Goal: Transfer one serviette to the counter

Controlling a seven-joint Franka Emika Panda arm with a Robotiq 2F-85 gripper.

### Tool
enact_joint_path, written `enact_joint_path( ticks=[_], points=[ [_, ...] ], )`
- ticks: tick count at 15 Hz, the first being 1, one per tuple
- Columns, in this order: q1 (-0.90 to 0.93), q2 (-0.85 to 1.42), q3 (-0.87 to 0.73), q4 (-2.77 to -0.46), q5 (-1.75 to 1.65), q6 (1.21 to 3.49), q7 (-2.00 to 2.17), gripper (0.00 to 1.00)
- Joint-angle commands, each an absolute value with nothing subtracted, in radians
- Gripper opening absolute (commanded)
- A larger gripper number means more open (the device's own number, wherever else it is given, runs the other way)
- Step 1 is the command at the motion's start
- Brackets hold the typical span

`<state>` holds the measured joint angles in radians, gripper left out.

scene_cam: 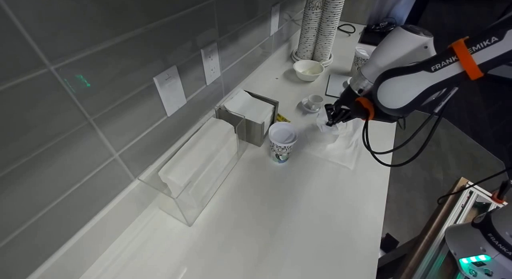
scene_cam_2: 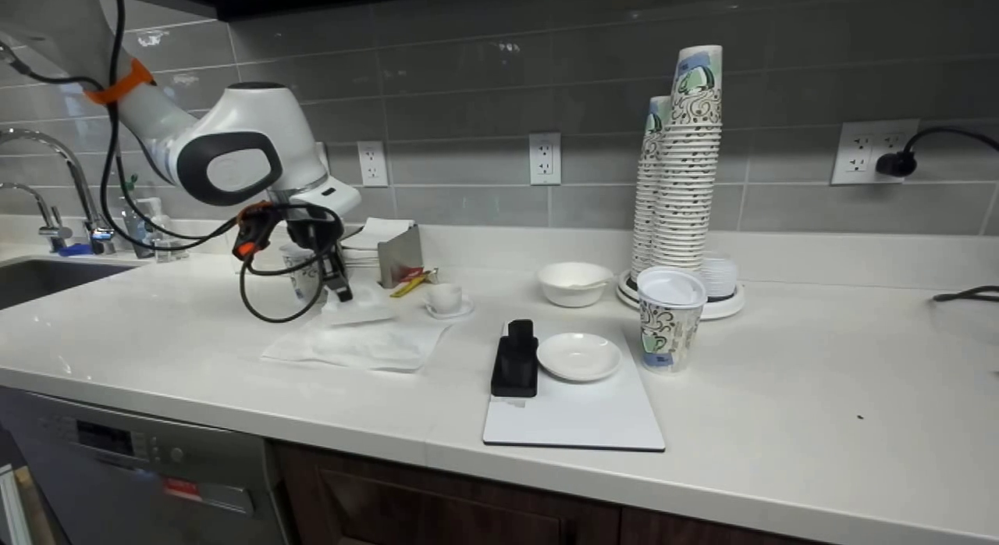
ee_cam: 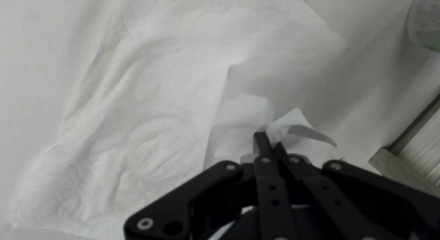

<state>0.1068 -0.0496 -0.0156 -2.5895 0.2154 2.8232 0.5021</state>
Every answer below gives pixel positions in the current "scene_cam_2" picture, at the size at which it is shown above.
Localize yellow and red sachets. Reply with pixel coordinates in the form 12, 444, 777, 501
389, 267, 439, 299

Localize black plastic holder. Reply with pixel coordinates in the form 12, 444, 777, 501
490, 319, 539, 398

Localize black cable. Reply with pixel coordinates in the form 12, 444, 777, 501
932, 285, 999, 305

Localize round white tray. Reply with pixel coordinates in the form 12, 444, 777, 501
615, 270, 745, 322

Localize white plate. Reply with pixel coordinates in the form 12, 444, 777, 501
536, 332, 623, 383

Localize large chrome tap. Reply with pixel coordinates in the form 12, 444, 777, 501
0, 127, 116, 255

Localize steel sink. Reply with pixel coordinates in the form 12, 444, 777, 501
0, 257, 140, 312

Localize black plug with cable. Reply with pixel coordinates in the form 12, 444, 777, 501
875, 126, 999, 179

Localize tall stack of paper cups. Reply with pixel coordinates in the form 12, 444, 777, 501
654, 45, 723, 274

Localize small white cup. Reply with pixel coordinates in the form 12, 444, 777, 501
426, 283, 464, 315

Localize stack of white napkins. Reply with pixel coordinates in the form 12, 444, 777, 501
341, 217, 415, 266

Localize short stack of paper cups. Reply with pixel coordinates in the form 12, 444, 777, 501
629, 95, 674, 282

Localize stack of white lids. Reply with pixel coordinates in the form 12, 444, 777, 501
698, 252, 739, 300

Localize white paper napkin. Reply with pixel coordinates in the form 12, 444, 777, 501
320, 282, 396, 326

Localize soap dispenser bottle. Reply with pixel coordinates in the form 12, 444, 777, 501
121, 174, 157, 259

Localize small white saucer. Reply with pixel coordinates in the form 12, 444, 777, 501
423, 297, 475, 321

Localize steel dishwasher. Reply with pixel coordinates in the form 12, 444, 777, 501
0, 385, 291, 545

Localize metal napkin holder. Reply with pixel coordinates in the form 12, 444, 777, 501
343, 217, 425, 289

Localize white flat board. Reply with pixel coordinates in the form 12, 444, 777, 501
482, 319, 667, 453

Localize clear small bottle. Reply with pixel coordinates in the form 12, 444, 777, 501
151, 212, 191, 263

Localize wide white wall socket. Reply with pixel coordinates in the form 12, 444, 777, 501
830, 119, 921, 187

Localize white bowl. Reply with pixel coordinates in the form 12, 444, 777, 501
537, 262, 614, 308

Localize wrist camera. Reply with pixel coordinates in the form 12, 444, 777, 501
232, 202, 279, 262

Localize small chrome tap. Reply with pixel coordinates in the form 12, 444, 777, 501
0, 182, 74, 254

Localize dark wood cabinet door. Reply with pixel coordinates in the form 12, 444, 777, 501
269, 442, 625, 545

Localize spread white paper napkins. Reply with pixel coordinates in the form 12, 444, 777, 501
261, 311, 455, 373

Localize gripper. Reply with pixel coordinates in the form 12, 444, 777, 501
284, 211, 354, 303

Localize patterned paper cup with lid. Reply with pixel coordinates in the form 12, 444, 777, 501
637, 266, 708, 374

